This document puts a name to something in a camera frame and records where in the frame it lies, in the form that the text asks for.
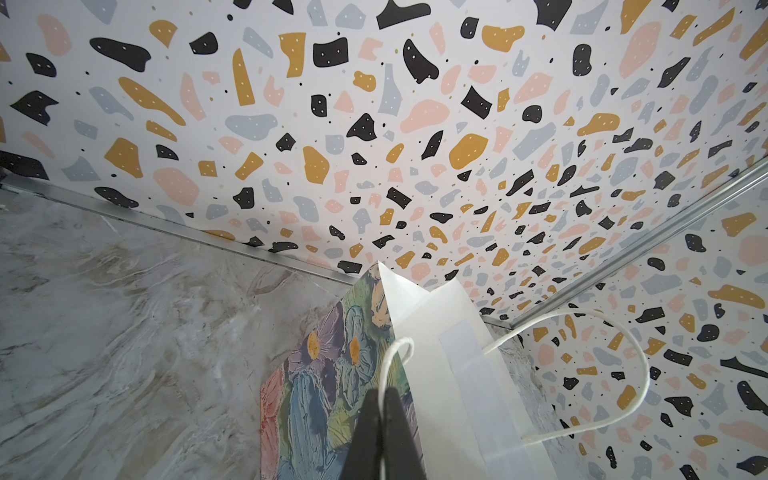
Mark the floral paper bag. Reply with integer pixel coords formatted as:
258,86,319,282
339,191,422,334
260,263,565,479

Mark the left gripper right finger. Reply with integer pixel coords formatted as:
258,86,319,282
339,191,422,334
381,388,426,480

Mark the right corner aluminium post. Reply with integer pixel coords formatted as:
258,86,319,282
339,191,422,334
483,156,767,329

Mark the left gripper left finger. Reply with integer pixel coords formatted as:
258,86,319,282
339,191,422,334
339,389,383,480

